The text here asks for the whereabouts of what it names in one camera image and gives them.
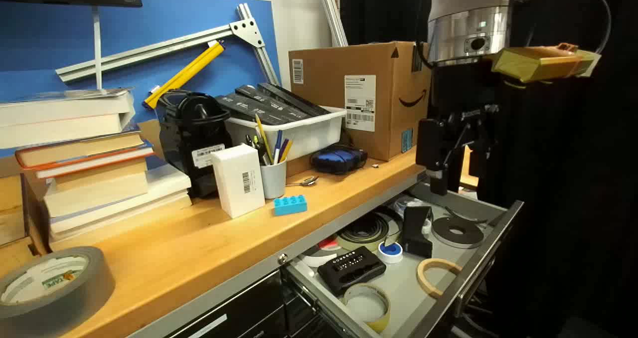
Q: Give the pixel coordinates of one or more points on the blue and black device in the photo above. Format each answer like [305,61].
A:
[339,158]

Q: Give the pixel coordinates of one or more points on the large white book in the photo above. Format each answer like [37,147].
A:
[164,186]

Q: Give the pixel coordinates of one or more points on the metal spoon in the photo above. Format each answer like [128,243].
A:
[305,181]

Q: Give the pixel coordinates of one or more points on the yellow bar tool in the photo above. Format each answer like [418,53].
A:
[184,74]

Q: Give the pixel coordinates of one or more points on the white and red tape roll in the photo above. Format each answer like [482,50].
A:
[319,253]

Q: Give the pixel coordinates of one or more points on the grey booklet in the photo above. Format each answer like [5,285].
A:
[75,93]

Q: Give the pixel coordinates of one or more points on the row of black boxes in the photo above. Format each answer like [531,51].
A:
[269,103]

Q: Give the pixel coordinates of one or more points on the clear plastic bag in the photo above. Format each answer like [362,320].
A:
[406,206]

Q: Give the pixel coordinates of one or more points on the black drawer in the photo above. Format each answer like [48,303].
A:
[239,308]

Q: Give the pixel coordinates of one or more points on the black bit case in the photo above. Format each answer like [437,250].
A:
[351,270]

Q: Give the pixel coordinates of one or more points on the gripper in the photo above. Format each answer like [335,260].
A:
[461,86]

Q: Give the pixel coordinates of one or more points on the thick cream book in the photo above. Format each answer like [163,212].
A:
[60,131]

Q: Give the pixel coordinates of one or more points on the aluminium profile bar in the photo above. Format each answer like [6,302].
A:
[333,14]

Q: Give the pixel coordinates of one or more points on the brown cardboard box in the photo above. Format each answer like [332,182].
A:
[344,93]

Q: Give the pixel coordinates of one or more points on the white plastic bin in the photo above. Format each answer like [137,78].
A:
[304,133]

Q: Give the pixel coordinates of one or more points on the brown cover book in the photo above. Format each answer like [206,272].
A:
[79,151]

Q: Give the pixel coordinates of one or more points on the orange cover book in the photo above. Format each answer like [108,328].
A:
[99,162]

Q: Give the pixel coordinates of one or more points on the blue board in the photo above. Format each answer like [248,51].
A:
[50,39]

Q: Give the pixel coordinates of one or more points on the grey duct tape roll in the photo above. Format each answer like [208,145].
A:
[94,278]

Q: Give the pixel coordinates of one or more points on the white cardboard box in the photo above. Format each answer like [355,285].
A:
[238,181]

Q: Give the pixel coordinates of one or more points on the white cup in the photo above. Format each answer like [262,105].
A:
[273,179]

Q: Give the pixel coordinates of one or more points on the white tape roll blue core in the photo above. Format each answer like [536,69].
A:
[390,253]

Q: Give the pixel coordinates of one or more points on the aluminium frame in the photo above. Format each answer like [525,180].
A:
[149,49]

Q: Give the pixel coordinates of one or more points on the masking tape roll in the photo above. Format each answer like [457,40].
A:
[381,310]

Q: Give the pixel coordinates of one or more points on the black plastic holder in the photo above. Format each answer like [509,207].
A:
[416,233]

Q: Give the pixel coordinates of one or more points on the black coffee machine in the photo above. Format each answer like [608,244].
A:
[192,138]

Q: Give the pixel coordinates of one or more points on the thick tan book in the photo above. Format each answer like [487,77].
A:
[99,188]

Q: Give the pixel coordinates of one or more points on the olive and black tape roll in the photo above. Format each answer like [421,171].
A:
[366,231]

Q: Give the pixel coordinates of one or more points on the thick white book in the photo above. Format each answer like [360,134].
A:
[65,109]

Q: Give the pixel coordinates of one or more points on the light blue toy block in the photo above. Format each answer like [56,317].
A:
[290,206]

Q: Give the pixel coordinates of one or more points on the bundle of pens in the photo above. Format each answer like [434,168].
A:
[266,146]

